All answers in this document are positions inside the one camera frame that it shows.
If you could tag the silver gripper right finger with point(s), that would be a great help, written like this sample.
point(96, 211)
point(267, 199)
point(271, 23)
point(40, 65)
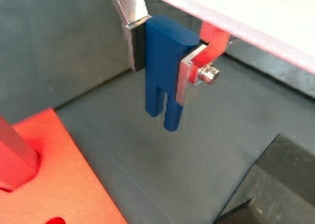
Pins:
point(196, 63)

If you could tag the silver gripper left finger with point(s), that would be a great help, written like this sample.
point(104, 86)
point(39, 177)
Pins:
point(134, 15)

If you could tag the blue two-pronged square-circle object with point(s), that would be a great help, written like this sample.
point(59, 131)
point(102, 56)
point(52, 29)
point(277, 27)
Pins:
point(168, 42)

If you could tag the red fixture block with holes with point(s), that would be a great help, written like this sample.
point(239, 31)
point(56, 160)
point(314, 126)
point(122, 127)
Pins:
point(64, 194)

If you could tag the black curved holder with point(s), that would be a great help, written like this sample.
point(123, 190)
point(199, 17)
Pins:
point(277, 191)

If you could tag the tall red hexagonal peg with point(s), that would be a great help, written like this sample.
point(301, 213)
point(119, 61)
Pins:
point(19, 158)

